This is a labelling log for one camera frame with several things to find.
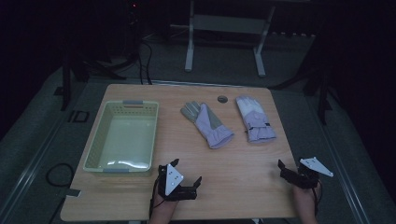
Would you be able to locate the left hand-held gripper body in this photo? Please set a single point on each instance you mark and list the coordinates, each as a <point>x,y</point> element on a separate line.
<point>172,179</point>

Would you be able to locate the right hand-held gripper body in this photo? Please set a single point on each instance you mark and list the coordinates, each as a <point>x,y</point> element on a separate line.
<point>306,179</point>

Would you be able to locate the lilac and white ski glove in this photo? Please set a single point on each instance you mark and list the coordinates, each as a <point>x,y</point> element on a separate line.
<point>207,124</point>
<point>256,119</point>

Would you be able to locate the pale green plastic basket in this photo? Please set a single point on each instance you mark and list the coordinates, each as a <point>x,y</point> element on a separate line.
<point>124,140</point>

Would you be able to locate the person's right hand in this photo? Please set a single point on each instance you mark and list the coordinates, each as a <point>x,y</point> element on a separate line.
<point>306,200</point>

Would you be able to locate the person's left hand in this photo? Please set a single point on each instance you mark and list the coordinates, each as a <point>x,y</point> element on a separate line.
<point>163,208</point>

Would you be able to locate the black metal stand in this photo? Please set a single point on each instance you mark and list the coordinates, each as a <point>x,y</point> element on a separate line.
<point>323,99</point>
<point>66,81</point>

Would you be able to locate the grey round desk grommet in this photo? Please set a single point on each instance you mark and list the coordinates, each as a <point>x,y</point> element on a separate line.
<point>222,99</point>

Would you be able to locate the grey tape strip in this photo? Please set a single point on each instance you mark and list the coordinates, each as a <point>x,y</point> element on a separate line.
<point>72,193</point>

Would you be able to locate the black floor bracket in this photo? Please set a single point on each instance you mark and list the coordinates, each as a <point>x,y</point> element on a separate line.
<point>78,116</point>

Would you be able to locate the white metal desk frame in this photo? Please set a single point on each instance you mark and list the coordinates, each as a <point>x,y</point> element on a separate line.
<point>229,24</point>

